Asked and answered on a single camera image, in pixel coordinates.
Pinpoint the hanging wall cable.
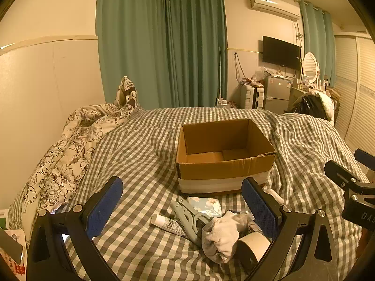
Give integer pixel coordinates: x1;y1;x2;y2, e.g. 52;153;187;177
234;53;248;83

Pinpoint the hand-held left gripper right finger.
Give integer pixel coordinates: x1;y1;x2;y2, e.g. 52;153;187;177
241;177;345;281

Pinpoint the brown cardboard box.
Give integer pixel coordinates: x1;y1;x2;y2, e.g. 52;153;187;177
176;119;277;195

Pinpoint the white suitcase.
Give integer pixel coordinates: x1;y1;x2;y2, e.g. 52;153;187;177
240;83;266;111

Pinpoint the grey-blue plastic clip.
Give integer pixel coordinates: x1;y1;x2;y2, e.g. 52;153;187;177
170;196;212;248

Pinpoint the small silver fridge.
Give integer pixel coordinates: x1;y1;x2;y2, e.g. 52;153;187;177
263;75;294;115

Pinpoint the floral quilt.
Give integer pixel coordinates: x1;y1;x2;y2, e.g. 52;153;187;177
23;76;144;215

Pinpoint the white oval mirror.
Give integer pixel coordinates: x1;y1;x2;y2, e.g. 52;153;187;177
301;52;320;84

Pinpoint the white air conditioner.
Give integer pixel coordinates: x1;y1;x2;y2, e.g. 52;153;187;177
249;0;302;21

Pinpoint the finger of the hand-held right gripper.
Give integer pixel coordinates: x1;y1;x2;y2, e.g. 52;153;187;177
324;160;364;190
354;148;375;171

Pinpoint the red and white box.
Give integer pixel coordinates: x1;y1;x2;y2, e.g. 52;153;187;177
0;249;29;279

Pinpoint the grey checked bedsheet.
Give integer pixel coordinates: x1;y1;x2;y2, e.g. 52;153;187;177
8;107;370;281

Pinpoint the smartphone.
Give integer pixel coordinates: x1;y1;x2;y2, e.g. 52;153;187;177
0;227;24;266

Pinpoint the wide green curtain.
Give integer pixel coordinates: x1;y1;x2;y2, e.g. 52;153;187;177
96;0;229;109

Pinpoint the brown tape roll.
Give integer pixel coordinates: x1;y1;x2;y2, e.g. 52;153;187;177
236;231;272;270

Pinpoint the clear plastic bag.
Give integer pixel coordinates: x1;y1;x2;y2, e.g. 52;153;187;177
254;67;271;83

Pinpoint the floral tissue packet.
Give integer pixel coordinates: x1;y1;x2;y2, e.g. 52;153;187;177
186;197;223;219

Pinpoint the white louvred wardrobe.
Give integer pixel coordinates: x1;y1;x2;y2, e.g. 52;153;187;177
334;32;375;159

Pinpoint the white sock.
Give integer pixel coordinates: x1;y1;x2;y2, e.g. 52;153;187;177
201;211;250;264

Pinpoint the pile of clothes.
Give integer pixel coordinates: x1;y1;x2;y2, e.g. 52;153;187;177
292;91;337;122

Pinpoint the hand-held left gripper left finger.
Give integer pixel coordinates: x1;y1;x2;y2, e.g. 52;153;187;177
26;176;124;281

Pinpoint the white tube with barcode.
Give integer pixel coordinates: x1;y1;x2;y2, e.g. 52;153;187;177
150;213;188;237

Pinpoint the narrow green curtain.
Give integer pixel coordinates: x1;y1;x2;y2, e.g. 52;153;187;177
298;0;336;86

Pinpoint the small white bottle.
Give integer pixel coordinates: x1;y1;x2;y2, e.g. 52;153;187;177
265;189;285;207

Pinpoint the black wall television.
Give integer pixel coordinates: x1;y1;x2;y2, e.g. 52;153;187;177
262;35;302;71

